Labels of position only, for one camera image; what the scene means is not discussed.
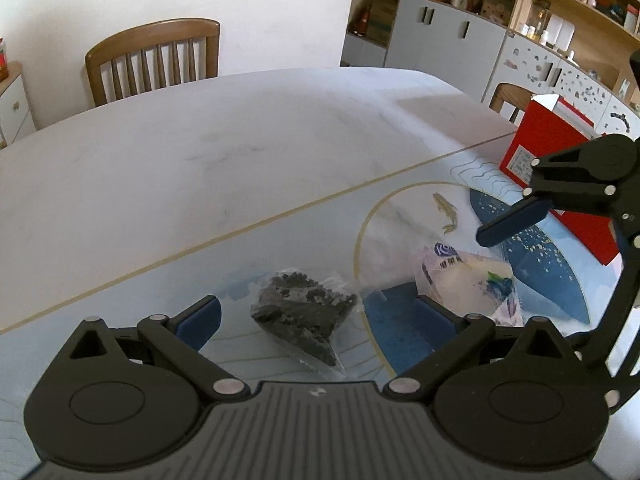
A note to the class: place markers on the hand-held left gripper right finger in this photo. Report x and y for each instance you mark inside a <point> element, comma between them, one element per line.
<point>435,320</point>

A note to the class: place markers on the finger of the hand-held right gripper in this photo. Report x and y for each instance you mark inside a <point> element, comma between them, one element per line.
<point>617,300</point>
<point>510,222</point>

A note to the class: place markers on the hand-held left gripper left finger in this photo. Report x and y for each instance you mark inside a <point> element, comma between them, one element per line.
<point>200,320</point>

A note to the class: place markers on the clear blueberry bread packet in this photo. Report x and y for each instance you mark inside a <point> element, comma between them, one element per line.
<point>470,280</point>

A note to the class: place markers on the red cardboard box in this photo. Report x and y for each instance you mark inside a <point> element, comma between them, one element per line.
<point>540,130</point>

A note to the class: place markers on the clear packet of black granules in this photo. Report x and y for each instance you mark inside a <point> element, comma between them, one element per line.
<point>300,310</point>

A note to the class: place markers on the wooden slat-back chair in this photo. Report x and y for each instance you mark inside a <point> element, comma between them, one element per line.
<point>510,92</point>
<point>150,32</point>

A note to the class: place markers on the white side cabinet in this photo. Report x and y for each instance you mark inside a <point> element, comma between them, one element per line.
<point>15,110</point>

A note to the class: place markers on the grey wooden wall cabinet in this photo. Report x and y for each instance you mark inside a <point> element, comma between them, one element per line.
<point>440,45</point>

